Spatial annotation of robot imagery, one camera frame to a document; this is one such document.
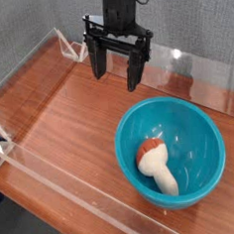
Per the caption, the clear acrylic barrier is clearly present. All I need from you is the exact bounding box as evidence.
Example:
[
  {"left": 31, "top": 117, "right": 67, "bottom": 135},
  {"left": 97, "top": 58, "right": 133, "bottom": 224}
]
[
  {"left": 0, "top": 141, "right": 180, "bottom": 234},
  {"left": 54, "top": 12, "right": 234, "bottom": 136},
  {"left": 0, "top": 29, "right": 57, "bottom": 88}
]

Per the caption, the plush mushroom with brown cap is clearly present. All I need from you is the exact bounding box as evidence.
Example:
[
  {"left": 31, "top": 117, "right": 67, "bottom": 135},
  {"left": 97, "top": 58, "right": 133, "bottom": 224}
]
[{"left": 136, "top": 138, "right": 178, "bottom": 196}]

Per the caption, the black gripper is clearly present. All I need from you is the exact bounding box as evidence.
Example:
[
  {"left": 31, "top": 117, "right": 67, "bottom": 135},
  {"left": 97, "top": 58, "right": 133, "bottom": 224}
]
[{"left": 82, "top": 15, "right": 154, "bottom": 92}]

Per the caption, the clear acrylic back barrier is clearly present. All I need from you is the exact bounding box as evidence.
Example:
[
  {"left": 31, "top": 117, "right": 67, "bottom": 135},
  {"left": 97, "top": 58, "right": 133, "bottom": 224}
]
[{"left": 54, "top": 12, "right": 234, "bottom": 136}]

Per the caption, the clear acrylic front barrier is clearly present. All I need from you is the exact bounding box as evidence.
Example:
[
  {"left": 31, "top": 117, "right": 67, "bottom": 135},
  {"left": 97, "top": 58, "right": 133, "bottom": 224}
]
[{"left": 0, "top": 141, "right": 180, "bottom": 234}]

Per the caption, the clear acrylic left barrier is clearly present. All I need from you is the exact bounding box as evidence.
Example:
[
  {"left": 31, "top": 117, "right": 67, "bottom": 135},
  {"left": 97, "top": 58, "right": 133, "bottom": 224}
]
[{"left": 0, "top": 29, "right": 57, "bottom": 88}]

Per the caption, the blue plastic bowl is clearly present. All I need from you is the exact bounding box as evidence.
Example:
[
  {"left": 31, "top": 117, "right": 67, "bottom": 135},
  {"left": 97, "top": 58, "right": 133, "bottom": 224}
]
[{"left": 114, "top": 96, "right": 226, "bottom": 210}]

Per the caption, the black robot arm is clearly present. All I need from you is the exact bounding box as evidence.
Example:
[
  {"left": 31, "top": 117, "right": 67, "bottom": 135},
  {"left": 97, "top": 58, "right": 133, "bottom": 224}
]
[{"left": 82, "top": 0, "right": 154, "bottom": 92}]

